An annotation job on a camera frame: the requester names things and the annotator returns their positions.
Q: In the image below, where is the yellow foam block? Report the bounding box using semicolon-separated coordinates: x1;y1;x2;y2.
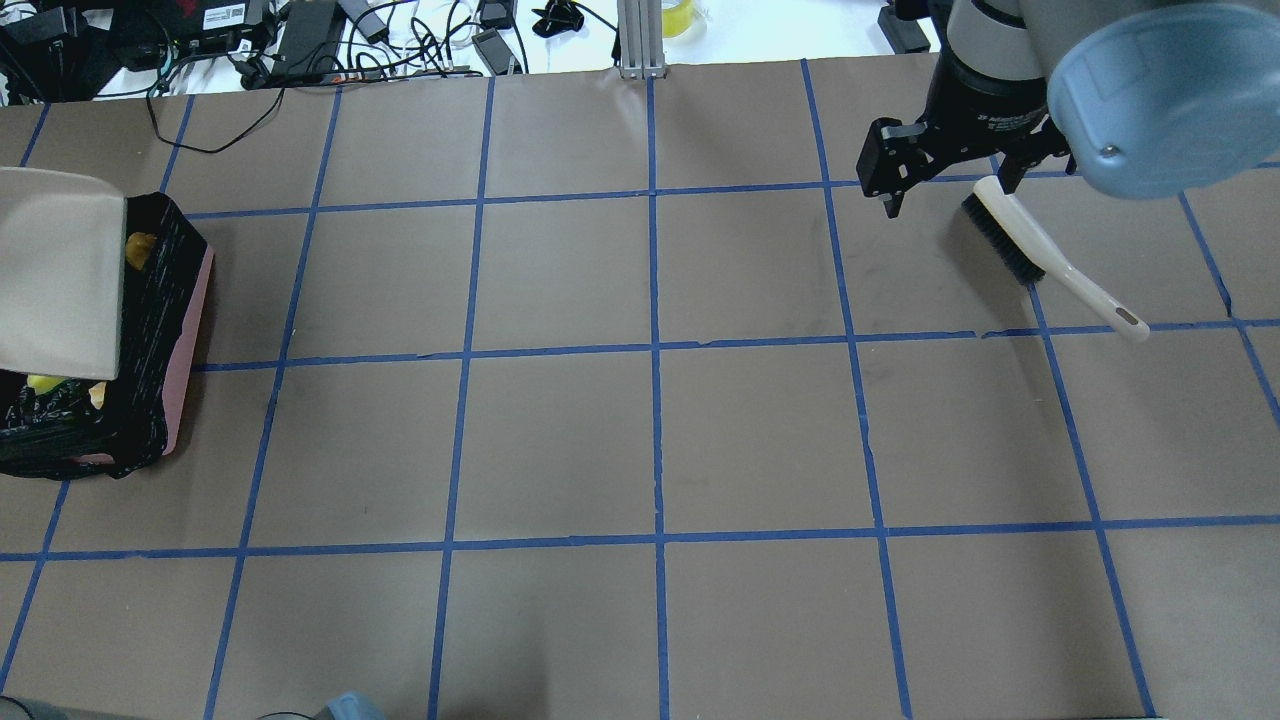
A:
26;374;68;395

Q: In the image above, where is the pale yellow curved foam piece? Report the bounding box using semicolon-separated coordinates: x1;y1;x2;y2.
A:
87;380;109;410

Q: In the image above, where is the black power adapter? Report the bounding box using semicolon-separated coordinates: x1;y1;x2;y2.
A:
876;1;931;55

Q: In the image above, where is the aluminium frame post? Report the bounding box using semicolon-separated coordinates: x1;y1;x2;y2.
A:
616;0;668;79

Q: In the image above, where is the beige hand brush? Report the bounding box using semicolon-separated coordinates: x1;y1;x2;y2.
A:
961;176;1151;343

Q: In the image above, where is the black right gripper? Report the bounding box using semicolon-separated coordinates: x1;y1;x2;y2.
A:
856;47;1076;219

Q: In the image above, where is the orange trash ball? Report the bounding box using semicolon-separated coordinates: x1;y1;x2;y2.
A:
124;232;157;272

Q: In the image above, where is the black lined trash bin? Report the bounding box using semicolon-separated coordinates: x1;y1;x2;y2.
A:
1;192;212;480

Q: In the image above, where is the black webcam on table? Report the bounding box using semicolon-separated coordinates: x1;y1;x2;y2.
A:
531;0;585;38

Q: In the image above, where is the beige plastic dustpan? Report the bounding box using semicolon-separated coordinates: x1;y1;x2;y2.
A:
1;167;125;380

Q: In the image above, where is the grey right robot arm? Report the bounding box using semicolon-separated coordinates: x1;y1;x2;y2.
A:
856;1;1279;217

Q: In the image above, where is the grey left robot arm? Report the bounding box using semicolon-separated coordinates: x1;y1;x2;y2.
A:
1;692;387;719

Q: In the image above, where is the yellow tape roll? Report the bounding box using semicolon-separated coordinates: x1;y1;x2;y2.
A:
660;0;707;40

